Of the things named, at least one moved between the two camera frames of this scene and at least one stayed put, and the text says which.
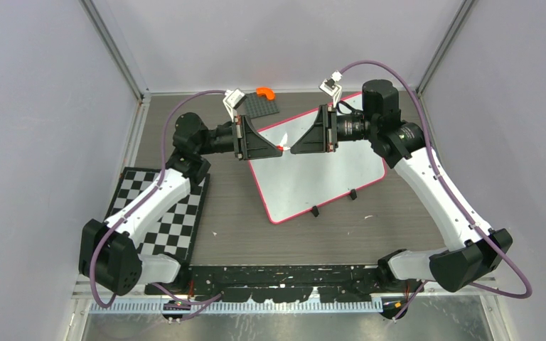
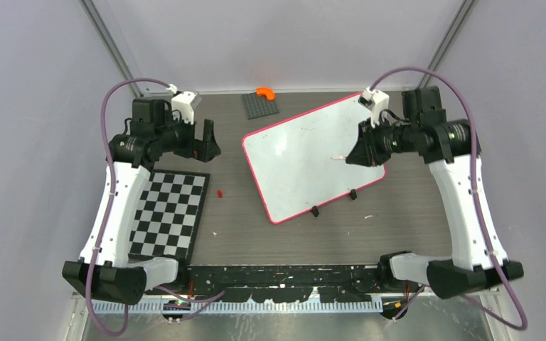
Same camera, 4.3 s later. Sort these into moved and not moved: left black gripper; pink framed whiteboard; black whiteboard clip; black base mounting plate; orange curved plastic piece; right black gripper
Moved: left black gripper; right black gripper
Not moved: black whiteboard clip; pink framed whiteboard; black base mounting plate; orange curved plastic piece
